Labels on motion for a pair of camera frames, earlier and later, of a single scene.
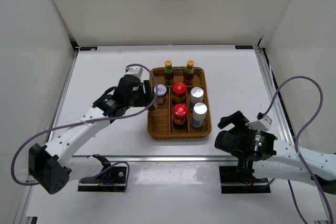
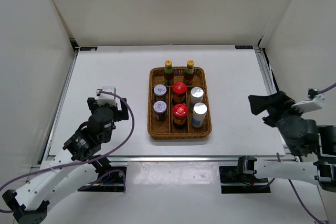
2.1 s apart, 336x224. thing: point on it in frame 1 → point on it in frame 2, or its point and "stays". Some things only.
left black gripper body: [138, 100] → [107, 138]
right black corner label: [244, 47] stays
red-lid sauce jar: [179, 112] stays
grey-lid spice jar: [151, 108] → [159, 108]
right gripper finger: [238, 119] → [259, 104]
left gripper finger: [148, 93] → [123, 114]
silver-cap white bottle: [196, 95] stays
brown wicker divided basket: [181, 110] stays
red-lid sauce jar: [179, 89] stays
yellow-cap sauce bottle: [189, 72] stays
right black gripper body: [242, 131] → [308, 148]
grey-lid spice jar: [161, 92] stays
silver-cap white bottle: [199, 112] stays
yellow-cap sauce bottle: [168, 75] stays
